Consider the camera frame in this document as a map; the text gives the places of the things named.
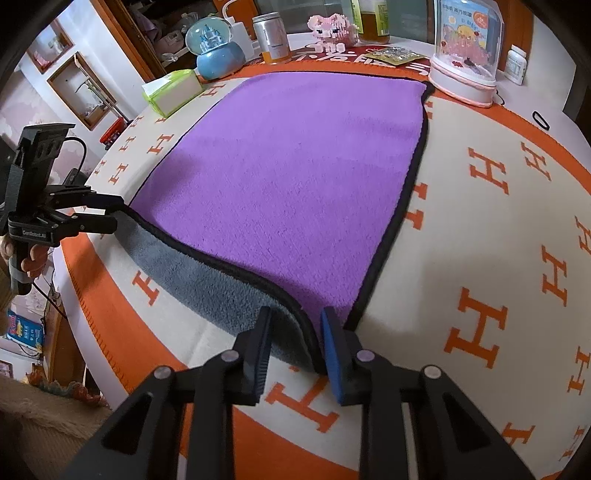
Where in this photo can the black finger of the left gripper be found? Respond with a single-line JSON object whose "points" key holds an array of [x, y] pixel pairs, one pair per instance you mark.
{"points": [[64, 225], [64, 196]]}

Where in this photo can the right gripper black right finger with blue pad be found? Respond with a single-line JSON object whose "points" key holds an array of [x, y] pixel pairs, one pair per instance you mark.
{"points": [[413, 411]]}

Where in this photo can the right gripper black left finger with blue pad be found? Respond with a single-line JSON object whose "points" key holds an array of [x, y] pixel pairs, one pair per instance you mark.
{"points": [[178, 424]]}

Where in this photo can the purple and grey towel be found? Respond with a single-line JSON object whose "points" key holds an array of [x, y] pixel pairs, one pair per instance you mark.
{"points": [[288, 194]]}

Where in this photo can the person's left hand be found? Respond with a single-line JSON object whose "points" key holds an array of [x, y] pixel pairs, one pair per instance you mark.
{"points": [[33, 265]]}

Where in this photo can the red bucket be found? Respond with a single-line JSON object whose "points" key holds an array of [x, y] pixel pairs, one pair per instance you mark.
{"points": [[113, 132]]}

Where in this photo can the green tissue pack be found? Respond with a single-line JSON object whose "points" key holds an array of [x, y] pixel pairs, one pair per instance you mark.
{"points": [[169, 93]]}

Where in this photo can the orange beige H-pattern blanket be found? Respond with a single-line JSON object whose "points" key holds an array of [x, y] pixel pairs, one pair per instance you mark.
{"points": [[488, 279]]}

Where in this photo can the blue castle snow globe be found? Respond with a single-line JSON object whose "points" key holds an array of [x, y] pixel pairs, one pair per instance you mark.
{"points": [[218, 56]]}

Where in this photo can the silver drink can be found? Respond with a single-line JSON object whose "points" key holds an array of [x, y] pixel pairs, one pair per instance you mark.
{"points": [[272, 37]]}

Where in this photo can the pink block toy animal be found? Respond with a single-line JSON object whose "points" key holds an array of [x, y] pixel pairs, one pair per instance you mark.
{"points": [[333, 34]]}

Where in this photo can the red mat with white letters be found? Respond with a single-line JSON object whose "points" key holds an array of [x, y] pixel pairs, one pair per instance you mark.
{"points": [[354, 61]]}

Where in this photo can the glass bottle with yellow drink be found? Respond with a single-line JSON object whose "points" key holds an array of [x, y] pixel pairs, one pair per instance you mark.
{"points": [[371, 18]]}

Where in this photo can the pill blister pack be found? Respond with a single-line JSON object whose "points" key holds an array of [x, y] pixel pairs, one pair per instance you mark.
{"points": [[394, 56]]}

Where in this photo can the white pill bottle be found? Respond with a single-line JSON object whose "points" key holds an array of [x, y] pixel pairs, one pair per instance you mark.
{"points": [[516, 65]]}

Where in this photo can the glass dome with pink base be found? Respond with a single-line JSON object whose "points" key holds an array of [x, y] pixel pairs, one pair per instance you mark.
{"points": [[468, 43]]}

